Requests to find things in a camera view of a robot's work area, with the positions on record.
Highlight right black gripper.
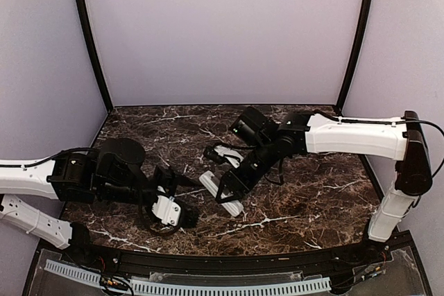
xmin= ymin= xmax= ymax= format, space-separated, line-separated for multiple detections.
xmin=215 ymin=139 xmax=279 ymax=203

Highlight black front frame rail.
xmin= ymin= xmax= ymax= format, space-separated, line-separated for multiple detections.
xmin=37 ymin=229 xmax=417 ymax=276

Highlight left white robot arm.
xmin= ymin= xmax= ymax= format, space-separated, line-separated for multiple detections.
xmin=1 ymin=138 xmax=199 ymax=265

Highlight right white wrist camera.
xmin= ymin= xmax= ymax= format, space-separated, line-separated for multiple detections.
xmin=203 ymin=145 xmax=244 ymax=168

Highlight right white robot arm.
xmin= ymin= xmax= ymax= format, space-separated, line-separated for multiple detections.
xmin=216 ymin=107 xmax=433 ymax=264

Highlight white remote control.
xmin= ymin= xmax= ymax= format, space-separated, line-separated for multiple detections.
xmin=199 ymin=171 xmax=244 ymax=218

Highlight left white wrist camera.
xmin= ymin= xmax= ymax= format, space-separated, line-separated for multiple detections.
xmin=147 ymin=195 xmax=199 ymax=229

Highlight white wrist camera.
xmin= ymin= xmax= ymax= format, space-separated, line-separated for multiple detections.
xmin=203 ymin=145 xmax=244 ymax=168
xmin=147 ymin=195 xmax=199 ymax=229

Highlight left black frame post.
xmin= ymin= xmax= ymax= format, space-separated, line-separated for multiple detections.
xmin=75 ymin=0 xmax=114 ymax=113

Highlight white slotted cable duct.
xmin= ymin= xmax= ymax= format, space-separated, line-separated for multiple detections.
xmin=44 ymin=259 xmax=331 ymax=295

